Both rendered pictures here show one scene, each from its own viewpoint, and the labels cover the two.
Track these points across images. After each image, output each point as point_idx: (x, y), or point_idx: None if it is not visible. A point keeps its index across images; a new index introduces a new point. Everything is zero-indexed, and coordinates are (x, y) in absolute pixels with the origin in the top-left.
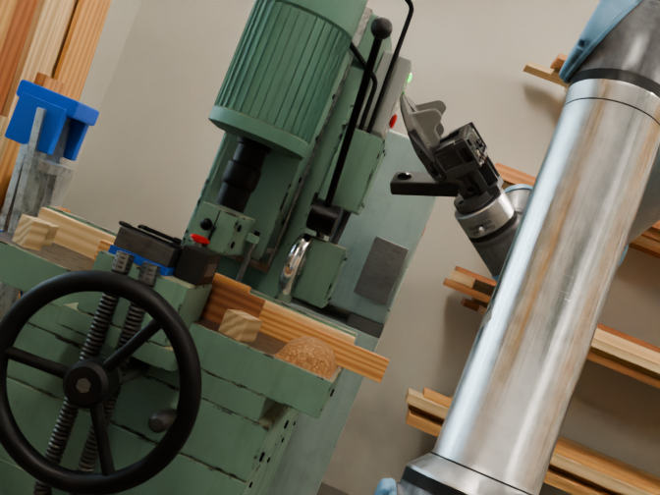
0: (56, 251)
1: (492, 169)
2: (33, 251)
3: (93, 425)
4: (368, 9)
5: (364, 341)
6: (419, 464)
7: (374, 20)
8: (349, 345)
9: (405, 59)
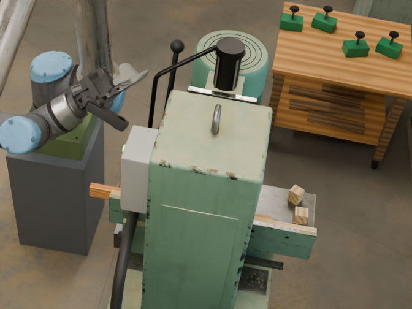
0: (284, 213)
1: (75, 85)
2: (286, 192)
3: None
4: (191, 87)
5: None
6: (118, 70)
7: (183, 43)
8: (114, 187)
9: (138, 126)
